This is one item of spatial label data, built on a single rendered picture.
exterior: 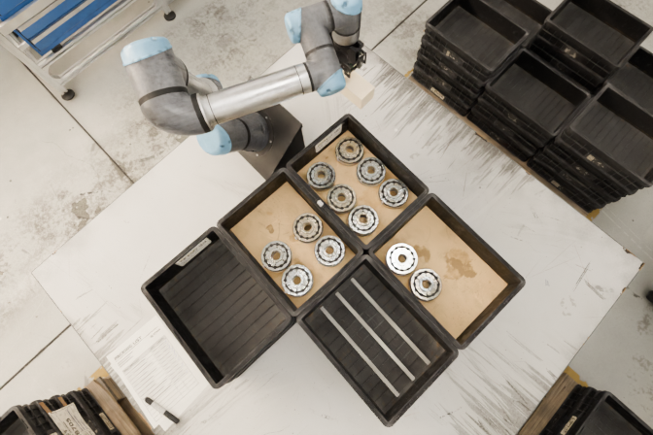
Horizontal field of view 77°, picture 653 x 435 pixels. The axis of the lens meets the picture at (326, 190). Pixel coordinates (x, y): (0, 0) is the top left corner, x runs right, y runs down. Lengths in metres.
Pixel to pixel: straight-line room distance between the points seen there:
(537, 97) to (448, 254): 1.16
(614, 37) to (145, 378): 2.55
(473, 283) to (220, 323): 0.84
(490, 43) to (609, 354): 1.65
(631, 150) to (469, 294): 1.15
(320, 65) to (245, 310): 0.82
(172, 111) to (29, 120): 2.21
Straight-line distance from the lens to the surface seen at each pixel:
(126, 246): 1.74
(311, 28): 1.05
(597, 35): 2.54
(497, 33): 2.35
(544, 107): 2.34
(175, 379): 1.63
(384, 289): 1.40
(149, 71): 1.03
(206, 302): 1.46
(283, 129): 1.48
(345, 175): 1.47
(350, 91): 1.31
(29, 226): 2.88
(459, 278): 1.45
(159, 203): 1.73
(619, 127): 2.31
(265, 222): 1.45
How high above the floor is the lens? 2.21
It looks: 72 degrees down
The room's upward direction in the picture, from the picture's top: 6 degrees counter-clockwise
